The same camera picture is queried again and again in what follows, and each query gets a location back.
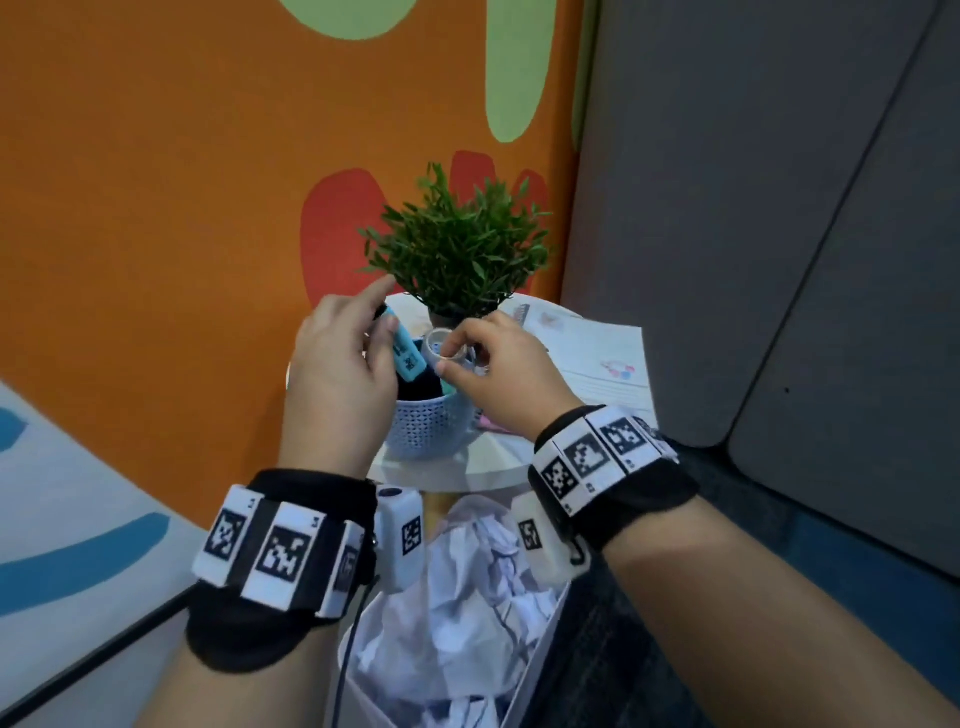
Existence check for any person's right hand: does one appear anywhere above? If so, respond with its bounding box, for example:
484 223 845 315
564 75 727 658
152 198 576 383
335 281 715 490
437 311 587 444

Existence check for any person's left hand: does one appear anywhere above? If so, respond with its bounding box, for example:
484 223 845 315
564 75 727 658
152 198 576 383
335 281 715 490
279 275 400 481

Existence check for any blue highlighter pen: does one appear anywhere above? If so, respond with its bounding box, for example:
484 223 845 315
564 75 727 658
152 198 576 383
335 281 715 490
372 303 429 381

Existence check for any grey tape roll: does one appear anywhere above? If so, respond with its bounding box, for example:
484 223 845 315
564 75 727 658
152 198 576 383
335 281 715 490
422 327 477 376

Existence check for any person's right forearm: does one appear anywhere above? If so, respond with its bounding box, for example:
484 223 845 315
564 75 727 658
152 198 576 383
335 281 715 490
600 495 960 728

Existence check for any person's left forearm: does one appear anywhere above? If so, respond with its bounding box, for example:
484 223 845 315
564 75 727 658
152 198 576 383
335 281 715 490
135 611 354 728

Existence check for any white perforated pen holder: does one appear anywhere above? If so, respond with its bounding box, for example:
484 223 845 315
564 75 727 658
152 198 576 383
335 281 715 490
387 366 482 463

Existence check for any green potted plant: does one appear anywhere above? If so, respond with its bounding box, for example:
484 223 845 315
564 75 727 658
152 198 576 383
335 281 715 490
357 161 557 332

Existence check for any white printed paper sheet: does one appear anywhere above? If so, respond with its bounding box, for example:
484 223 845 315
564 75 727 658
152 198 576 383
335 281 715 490
498 295 659 430

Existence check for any black right wristband with markers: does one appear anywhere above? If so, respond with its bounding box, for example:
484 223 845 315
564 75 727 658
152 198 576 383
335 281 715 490
527 405 701 555

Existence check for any black wristband with markers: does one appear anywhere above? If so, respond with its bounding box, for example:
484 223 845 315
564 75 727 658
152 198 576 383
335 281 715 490
527 405 701 555
185 468 380 675

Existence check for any pile of crumpled white paper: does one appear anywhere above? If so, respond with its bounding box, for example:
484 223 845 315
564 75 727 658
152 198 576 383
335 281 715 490
348 493 562 728

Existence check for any black left wristband with markers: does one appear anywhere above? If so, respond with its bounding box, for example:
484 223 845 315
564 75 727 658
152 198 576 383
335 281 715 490
185 468 380 675

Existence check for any white waste bin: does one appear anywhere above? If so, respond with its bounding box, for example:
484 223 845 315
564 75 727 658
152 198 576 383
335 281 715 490
324 577 577 728

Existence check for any grey padded panel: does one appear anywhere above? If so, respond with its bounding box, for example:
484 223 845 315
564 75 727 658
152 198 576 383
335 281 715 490
561 0 943 450
727 0 960 580

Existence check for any white board with blue pattern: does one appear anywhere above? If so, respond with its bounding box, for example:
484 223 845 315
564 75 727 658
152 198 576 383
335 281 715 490
0 381 207 728

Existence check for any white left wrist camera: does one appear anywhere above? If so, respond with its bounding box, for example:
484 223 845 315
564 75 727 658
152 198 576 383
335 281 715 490
373 485 426 595

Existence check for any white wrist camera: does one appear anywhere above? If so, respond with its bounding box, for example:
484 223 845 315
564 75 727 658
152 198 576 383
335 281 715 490
373 485 426 595
511 491 593 595

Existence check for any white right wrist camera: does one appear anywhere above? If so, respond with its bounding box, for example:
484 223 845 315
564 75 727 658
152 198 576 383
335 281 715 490
511 491 593 595

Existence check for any black cable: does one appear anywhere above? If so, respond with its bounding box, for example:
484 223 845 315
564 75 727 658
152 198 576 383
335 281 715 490
335 528 378 728

